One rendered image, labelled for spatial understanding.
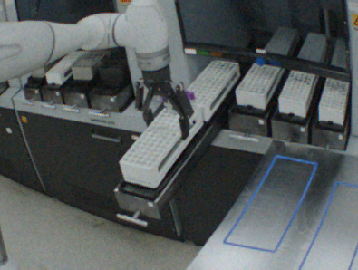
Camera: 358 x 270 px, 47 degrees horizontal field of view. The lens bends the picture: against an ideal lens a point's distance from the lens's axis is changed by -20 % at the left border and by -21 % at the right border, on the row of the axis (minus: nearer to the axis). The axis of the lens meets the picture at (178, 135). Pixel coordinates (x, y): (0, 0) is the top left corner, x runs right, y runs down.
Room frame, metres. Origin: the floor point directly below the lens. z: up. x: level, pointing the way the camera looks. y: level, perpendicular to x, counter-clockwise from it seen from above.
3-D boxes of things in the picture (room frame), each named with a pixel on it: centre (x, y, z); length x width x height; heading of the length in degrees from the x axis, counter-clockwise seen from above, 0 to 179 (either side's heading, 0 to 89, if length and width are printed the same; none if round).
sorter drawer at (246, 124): (1.53, -0.39, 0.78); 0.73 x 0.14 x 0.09; 146
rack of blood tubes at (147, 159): (1.14, 0.04, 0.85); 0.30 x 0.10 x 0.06; 147
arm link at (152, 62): (1.17, 0.03, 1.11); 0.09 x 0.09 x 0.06
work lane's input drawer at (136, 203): (1.26, -0.03, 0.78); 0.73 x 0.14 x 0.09; 146
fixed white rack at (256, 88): (1.41, -0.32, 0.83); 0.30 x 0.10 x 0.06; 146
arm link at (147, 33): (1.18, 0.04, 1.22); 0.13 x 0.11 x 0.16; 61
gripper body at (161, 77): (1.17, 0.03, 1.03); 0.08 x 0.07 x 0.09; 57
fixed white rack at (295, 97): (1.33, -0.45, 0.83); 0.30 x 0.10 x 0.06; 146
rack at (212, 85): (1.41, -0.13, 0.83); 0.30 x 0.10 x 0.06; 146
